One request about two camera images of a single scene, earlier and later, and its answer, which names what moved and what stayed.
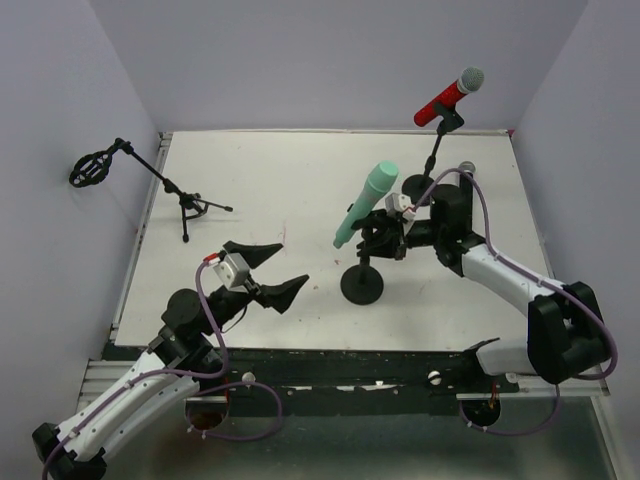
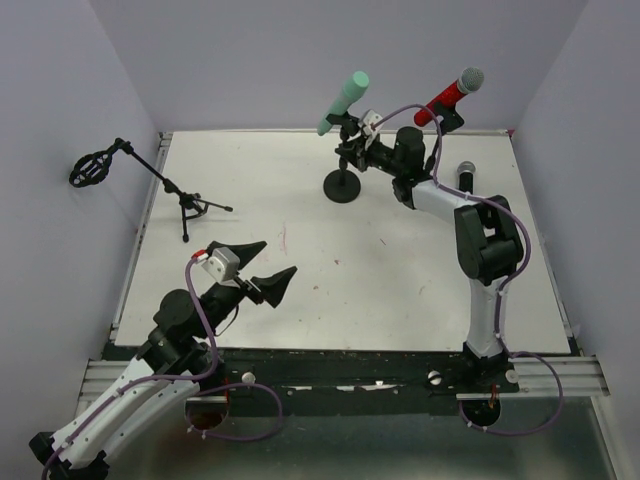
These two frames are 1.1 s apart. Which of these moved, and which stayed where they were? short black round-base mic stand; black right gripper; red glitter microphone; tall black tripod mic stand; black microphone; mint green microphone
Moved: mint green microphone; short black round-base mic stand; black right gripper
Stayed: black microphone; tall black tripod mic stand; red glitter microphone
